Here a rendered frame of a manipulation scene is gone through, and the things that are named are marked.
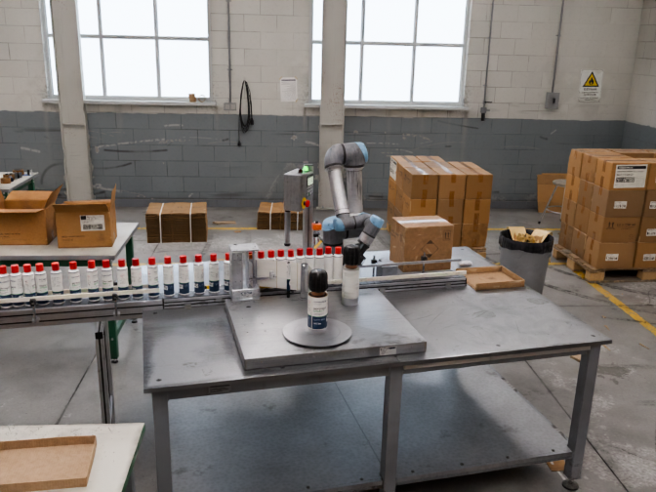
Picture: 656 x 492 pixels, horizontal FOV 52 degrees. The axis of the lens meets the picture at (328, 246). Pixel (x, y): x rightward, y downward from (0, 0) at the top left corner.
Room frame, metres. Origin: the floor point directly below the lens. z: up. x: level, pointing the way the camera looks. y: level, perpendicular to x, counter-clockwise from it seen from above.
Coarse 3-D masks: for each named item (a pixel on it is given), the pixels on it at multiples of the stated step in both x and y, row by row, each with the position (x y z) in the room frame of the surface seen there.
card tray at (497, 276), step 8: (472, 272) 3.74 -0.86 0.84; (480, 272) 3.75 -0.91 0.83; (488, 272) 3.75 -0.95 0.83; (496, 272) 3.76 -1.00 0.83; (504, 272) 3.75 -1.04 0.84; (512, 272) 3.66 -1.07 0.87; (472, 280) 3.61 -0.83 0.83; (480, 280) 3.61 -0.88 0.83; (488, 280) 3.62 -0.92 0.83; (496, 280) 3.62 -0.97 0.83; (504, 280) 3.62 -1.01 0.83; (512, 280) 3.63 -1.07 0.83; (520, 280) 3.53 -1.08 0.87; (480, 288) 3.47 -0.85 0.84; (488, 288) 3.48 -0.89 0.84; (496, 288) 3.49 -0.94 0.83
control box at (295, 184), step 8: (288, 176) 3.34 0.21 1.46; (296, 176) 3.32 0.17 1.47; (304, 176) 3.34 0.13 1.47; (288, 184) 3.34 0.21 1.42; (296, 184) 3.32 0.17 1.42; (304, 184) 3.35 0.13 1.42; (312, 184) 3.46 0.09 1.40; (288, 192) 3.34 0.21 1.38; (296, 192) 3.32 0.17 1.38; (304, 192) 3.35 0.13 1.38; (288, 200) 3.34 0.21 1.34; (296, 200) 3.32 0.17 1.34; (304, 200) 3.35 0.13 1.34; (288, 208) 3.34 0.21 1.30; (296, 208) 3.32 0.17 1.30; (304, 208) 3.35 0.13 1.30
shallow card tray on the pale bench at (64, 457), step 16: (0, 448) 1.91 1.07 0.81; (16, 448) 1.93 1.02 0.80; (32, 448) 1.93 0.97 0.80; (48, 448) 1.93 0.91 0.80; (64, 448) 1.93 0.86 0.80; (80, 448) 1.94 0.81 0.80; (0, 464) 1.84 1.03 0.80; (16, 464) 1.84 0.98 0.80; (32, 464) 1.85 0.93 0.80; (48, 464) 1.85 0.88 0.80; (64, 464) 1.85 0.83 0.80; (80, 464) 1.85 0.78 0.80; (0, 480) 1.76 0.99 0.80; (16, 480) 1.76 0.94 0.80; (32, 480) 1.76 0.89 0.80; (48, 480) 1.72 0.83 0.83; (64, 480) 1.73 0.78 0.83; (80, 480) 1.74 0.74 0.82
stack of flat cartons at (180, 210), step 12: (156, 204) 7.33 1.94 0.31; (168, 204) 7.34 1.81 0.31; (180, 204) 7.35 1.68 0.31; (192, 204) 7.38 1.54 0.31; (204, 204) 7.39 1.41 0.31; (156, 216) 6.89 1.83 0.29; (168, 216) 6.91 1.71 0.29; (180, 216) 6.93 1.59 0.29; (192, 216) 6.96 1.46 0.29; (204, 216) 6.97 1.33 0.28; (156, 228) 6.89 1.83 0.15; (168, 228) 6.91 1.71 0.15; (180, 228) 6.93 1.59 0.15; (192, 228) 6.95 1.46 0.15; (204, 228) 6.98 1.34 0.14; (156, 240) 6.89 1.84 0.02; (168, 240) 6.91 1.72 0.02; (180, 240) 6.93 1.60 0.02; (192, 240) 6.94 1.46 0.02; (204, 240) 6.97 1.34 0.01
